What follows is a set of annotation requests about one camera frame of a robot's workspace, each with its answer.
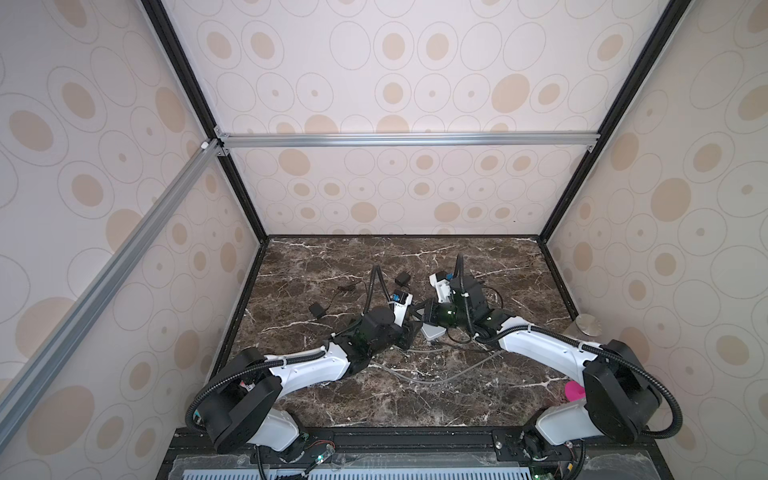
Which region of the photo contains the white rectangular box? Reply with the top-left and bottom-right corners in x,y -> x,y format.
421,323 -> 447,342

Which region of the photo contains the black adapter cable with plug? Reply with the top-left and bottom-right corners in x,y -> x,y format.
323,281 -> 367,313

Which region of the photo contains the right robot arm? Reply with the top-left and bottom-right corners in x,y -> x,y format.
425,272 -> 684,448

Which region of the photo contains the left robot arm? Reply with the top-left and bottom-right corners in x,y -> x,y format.
184,266 -> 422,454

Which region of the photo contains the black power adapter far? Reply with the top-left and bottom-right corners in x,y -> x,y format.
394,271 -> 411,288

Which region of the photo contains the black power adapter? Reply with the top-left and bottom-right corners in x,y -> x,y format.
308,302 -> 327,320
394,271 -> 411,288

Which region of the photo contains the black power adapter near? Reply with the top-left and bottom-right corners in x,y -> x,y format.
308,302 -> 327,320

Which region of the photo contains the pink silicone funnel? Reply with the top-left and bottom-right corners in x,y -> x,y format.
564,381 -> 586,402

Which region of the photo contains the aluminium crossbar back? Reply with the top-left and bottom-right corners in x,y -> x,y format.
220,131 -> 600,149

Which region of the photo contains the aluminium crossbar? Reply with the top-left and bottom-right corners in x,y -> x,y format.
220,131 -> 600,149
1,139 -> 222,449

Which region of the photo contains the aluminium crossbar left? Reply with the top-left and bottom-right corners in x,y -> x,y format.
1,139 -> 222,449

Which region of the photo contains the black ethernet cable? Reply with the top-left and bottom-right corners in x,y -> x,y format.
446,281 -> 506,346

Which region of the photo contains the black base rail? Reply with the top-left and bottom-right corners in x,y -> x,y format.
157,427 -> 672,479

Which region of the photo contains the black corner frame post left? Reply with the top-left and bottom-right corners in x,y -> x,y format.
140,0 -> 269,243

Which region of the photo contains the black corner frame post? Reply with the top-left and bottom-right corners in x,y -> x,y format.
140,0 -> 269,243
538,0 -> 692,245

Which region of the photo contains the black corner frame post right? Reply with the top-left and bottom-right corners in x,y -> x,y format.
538,0 -> 692,245

